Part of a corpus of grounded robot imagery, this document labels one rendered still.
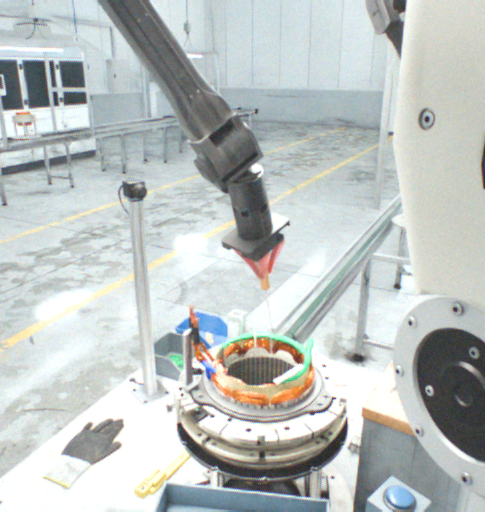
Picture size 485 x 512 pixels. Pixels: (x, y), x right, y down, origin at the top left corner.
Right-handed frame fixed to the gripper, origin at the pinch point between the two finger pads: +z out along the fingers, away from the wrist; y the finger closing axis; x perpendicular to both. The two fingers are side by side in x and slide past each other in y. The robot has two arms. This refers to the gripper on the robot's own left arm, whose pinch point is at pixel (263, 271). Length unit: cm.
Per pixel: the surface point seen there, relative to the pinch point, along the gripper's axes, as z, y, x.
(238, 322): 16.6, 1.4, -8.7
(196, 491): 16.6, 30.6, 9.3
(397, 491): 23.1, 10.1, 31.2
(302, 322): 83, -50, -39
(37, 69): 164, -332, -838
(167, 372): 59, 4, -46
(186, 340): 8.7, 14.4, -7.6
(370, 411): 26.9, -1.6, 19.4
